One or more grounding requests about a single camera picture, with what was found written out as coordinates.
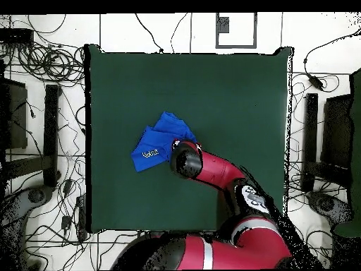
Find dark green table cloth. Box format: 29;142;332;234
83;43;295;234

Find black power strip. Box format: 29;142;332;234
75;194;88;241

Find black cabinet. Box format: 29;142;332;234
0;77;29;150
319;94;354;170

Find black power adapter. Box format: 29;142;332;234
307;73;325;91

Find coiled black cable bundle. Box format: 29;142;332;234
17;42;85;87

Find thin black cable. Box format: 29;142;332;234
169;12;189;54

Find long black stand bar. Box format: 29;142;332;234
42;84;62;188
300;92;319;193

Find blue shirt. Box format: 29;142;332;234
130;111;198;174

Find grey square floor frame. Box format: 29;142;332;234
215;12;258;49

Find black cable with plug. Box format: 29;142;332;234
134;12;164;54

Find black adapter cable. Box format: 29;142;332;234
302;28;361;77

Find black electronics box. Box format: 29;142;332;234
0;28;35;45

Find grey stand foot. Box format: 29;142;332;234
0;184;55;270
306;190;355;227

